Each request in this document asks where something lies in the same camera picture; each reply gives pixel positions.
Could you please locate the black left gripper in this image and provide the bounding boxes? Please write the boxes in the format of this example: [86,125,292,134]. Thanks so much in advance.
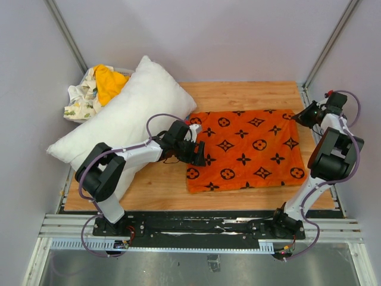
[174,137,207,167]

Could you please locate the orange flower-pattern pillowcase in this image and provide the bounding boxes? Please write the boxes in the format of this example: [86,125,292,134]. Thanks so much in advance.
[186,109,305,194]

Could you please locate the white pillow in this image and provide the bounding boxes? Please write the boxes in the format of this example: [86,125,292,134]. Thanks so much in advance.
[46,55,198,203]

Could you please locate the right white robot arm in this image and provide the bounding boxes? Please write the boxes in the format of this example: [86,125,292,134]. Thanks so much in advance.
[269,90,364,238]

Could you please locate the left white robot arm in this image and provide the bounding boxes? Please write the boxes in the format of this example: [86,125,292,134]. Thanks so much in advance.
[75,120,206,236]

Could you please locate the blue white pillow label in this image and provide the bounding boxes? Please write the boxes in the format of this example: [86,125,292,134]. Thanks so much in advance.
[184,115,191,125]

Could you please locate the white plastic basket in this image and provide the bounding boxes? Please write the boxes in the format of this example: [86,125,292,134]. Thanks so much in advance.
[77,67,136,125]

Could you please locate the yellow cloth in basket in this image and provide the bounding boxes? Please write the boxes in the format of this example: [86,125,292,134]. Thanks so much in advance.
[93,64,130,107]

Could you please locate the white printed cloth in basket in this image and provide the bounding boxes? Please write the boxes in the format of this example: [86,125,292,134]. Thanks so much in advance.
[63,68,102,123]

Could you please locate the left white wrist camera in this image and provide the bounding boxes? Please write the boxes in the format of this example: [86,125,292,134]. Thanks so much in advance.
[185,124,202,142]

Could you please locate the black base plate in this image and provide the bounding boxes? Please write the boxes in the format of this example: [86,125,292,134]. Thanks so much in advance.
[92,210,305,250]

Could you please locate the aluminium rail frame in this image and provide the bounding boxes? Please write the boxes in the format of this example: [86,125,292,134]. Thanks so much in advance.
[22,210,377,285]

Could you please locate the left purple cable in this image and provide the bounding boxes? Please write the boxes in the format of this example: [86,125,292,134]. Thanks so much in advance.
[77,113,182,259]

